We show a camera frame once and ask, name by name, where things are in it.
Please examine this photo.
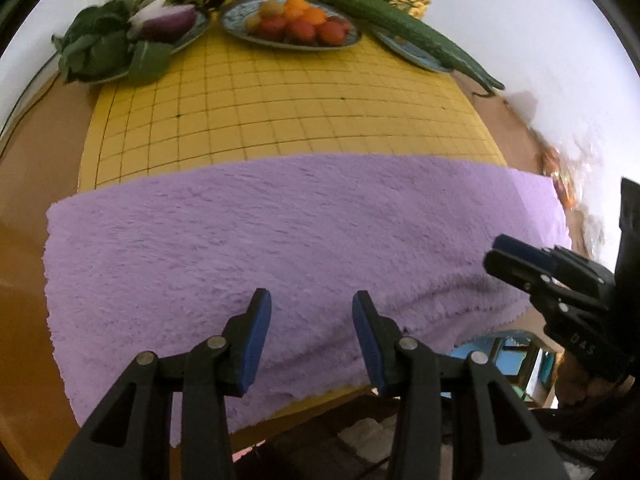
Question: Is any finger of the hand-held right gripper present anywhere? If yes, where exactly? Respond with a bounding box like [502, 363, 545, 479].
[482, 252, 601, 321]
[492, 234, 613, 291]

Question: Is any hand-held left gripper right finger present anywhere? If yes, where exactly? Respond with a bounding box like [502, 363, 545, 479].
[351, 290, 571, 480]

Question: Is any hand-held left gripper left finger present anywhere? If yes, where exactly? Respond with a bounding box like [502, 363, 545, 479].
[50, 287, 273, 480]

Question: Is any group of red fruits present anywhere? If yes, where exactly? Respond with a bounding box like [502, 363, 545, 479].
[317, 21, 347, 46]

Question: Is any red pomegranate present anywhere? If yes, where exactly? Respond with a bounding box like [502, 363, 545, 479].
[286, 21, 317, 45]
[259, 16, 288, 41]

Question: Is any large blue patterned plate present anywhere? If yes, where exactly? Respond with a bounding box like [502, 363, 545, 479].
[220, 0, 363, 52]

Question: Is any person's right hand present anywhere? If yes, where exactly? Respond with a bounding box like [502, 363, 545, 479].
[554, 352, 631, 408]

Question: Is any crumpled orange plastic wrapper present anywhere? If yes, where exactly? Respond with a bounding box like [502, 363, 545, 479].
[542, 145, 581, 206]

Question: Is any white cloth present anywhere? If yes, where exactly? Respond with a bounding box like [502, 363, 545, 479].
[337, 417, 396, 461]

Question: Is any purple fluffy towel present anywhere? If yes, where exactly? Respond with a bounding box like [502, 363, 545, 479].
[42, 154, 572, 448]

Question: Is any yellow grid game board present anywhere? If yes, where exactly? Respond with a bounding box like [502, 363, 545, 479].
[77, 7, 508, 196]

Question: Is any long green cucumber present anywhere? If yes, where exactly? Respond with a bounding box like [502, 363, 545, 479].
[322, 0, 506, 93]

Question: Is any halved red onion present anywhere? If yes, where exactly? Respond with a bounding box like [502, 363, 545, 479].
[129, 0, 197, 41]

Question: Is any dark green leafy vegetable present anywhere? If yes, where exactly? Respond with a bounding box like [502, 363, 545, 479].
[51, 0, 176, 86]

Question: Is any blue furniture frame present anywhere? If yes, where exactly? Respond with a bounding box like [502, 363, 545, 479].
[450, 330, 558, 406]

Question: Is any black cable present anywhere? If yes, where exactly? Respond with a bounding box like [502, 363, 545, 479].
[0, 52, 58, 156]

